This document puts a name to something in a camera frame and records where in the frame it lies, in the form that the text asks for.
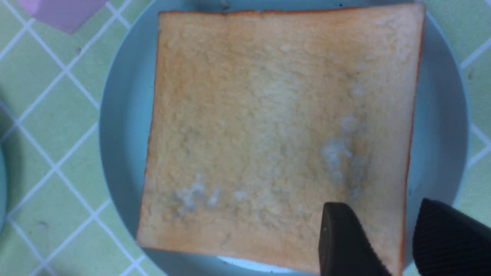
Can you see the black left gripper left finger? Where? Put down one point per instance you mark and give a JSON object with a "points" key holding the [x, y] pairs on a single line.
{"points": [[343, 248]]}

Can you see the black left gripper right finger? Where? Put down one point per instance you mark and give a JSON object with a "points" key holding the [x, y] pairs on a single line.
{"points": [[446, 242]]}

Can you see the teal empty front plate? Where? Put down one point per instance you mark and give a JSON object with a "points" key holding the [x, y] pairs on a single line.
{"points": [[441, 136]]}

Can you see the grey plate with eggs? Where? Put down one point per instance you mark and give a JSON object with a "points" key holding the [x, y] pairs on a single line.
{"points": [[3, 191]]}

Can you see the pink-purple cube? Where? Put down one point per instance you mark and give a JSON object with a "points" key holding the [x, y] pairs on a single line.
{"points": [[64, 15]]}

